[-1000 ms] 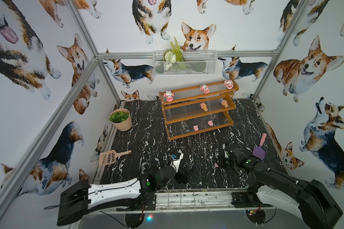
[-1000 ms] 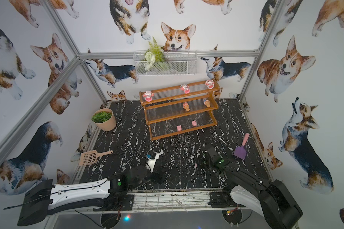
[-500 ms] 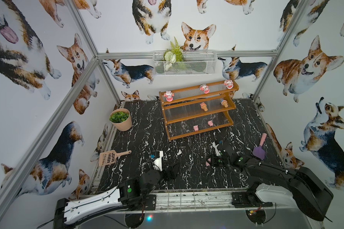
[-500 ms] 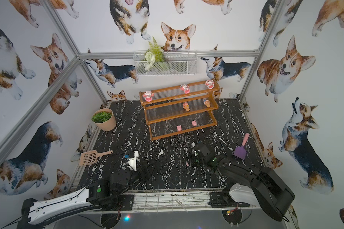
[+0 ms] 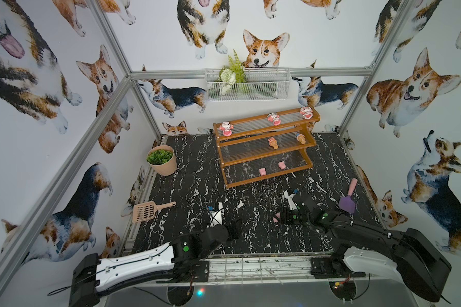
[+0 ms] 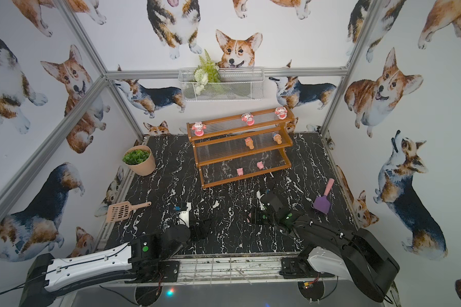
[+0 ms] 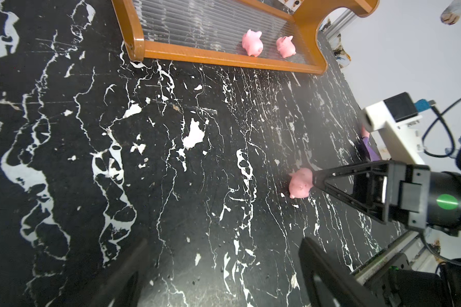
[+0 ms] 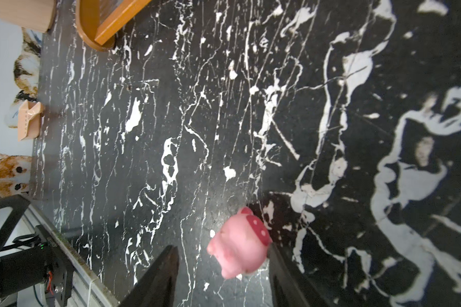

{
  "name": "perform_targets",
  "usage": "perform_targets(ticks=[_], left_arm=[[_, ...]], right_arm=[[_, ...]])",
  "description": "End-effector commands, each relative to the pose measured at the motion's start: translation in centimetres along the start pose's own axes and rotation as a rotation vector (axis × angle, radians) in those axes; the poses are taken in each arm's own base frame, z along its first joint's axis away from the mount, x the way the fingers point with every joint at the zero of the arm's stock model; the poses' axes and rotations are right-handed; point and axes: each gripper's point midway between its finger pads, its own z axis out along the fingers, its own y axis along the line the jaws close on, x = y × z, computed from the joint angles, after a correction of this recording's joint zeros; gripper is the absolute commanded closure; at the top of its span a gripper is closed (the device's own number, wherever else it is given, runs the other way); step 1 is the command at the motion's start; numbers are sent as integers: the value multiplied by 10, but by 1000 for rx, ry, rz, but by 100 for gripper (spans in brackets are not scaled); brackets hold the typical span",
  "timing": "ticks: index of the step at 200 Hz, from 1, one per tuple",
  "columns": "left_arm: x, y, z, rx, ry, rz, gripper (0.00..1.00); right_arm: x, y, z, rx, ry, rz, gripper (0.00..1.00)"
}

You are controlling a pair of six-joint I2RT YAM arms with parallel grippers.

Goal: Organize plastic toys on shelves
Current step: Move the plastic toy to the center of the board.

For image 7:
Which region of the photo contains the orange wooden two-tier shelf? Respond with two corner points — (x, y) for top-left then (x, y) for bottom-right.
(113, 1), (379, 74)

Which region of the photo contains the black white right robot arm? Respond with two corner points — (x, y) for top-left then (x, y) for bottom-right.
(299, 148), (461, 306)

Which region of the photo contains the small pink pig toy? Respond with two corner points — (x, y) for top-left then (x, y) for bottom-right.
(242, 29), (264, 57)

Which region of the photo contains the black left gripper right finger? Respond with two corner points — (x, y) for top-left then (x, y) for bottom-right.
(299, 237), (384, 306)

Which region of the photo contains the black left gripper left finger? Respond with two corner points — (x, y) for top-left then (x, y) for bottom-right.
(86, 239), (149, 306)

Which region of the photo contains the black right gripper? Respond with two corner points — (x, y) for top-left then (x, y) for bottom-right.
(312, 160), (431, 232)

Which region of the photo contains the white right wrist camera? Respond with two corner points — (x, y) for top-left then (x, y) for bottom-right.
(360, 92), (425, 165)

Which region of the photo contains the purple spatula with pink handle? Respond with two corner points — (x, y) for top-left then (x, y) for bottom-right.
(361, 126), (380, 162)

